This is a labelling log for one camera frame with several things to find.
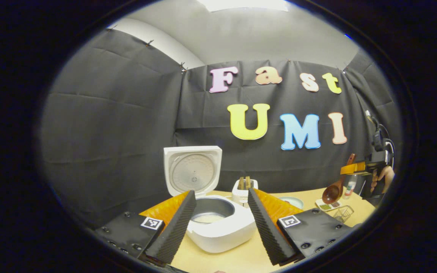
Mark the brown bread slice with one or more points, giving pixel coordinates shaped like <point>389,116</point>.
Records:
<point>241,183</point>
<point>248,183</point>

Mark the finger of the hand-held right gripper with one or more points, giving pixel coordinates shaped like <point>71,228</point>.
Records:
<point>353,168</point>

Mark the white rice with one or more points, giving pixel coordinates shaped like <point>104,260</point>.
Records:
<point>207,218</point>

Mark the clear bottle with red label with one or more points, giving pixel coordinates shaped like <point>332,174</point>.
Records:
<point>350,189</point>

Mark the white rice cooker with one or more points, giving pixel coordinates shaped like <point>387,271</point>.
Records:
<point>226,231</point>

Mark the white divided seasoning tray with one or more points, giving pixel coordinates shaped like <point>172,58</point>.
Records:
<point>326,207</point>

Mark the white toaster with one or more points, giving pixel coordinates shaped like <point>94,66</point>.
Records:
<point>241,196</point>

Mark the brown wooden spoon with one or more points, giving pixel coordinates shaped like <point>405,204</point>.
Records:
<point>331,194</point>

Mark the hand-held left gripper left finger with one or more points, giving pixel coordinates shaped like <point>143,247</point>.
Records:
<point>176,231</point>

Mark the light green plate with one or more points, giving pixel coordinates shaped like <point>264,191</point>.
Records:
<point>292,201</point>

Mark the black backdrop cloth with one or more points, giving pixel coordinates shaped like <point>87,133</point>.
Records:
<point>120,125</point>

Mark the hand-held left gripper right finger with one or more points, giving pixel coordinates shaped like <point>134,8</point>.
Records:
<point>268,231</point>

